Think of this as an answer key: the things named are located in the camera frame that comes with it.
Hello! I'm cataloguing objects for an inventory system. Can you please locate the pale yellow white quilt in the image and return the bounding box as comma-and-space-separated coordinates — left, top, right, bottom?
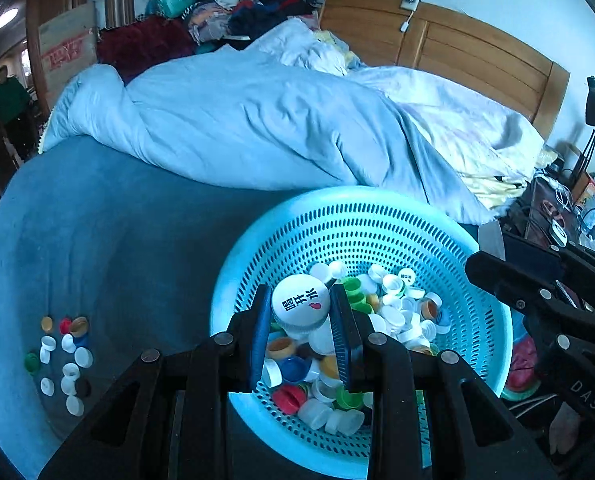
277, 30, 545, 211

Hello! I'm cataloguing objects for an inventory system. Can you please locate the heap of mixed bottle caps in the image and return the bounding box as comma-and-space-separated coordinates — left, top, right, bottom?
262, 259, 453, 436

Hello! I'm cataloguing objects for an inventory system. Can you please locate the wooden headboard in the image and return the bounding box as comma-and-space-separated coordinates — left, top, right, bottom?
320, 0, 571, 136

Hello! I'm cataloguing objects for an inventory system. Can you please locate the pile of clothes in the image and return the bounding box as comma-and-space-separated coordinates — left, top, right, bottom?
97, 0, 325, 68

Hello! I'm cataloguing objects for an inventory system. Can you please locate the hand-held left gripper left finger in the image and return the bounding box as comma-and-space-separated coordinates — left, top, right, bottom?
37, 284, 273, 480

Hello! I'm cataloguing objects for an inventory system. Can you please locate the cluttered nightstand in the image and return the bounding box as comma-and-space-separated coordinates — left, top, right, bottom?
507, 145, 595, 261

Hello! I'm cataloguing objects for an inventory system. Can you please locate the person's right hand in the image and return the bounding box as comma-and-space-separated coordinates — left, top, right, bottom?
547, 402, 595, 461

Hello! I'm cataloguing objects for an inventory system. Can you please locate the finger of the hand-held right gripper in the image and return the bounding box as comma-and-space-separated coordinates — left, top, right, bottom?
477, 220, 595, 293
465, 251, 595, 343

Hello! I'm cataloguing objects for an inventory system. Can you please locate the red plastic object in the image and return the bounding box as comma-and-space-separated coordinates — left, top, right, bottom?
502, 332, 541, 396

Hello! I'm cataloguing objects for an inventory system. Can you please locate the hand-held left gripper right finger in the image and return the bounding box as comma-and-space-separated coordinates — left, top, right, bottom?
329, 284, 561, 480

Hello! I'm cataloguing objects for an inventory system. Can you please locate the cardboard box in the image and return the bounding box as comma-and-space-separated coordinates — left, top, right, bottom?
37, 2, 100, 106

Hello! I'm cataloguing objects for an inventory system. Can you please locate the group of bottle caps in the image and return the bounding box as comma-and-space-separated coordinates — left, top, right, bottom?
24, 315, 94, 417

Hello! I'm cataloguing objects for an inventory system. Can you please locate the light blue perforated plastic basket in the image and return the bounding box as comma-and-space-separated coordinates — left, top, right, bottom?
210, 186, 514, 478

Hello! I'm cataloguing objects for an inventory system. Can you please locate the dark red blanket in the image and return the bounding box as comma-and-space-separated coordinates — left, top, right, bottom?
97, 15, 198, 78

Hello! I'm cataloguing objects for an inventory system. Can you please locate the light blue duvet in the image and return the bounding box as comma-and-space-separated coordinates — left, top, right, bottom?
40, 30, 498, 223

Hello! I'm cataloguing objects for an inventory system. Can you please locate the large white printed lid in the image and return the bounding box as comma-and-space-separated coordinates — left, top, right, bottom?
270, 275, 332, 333

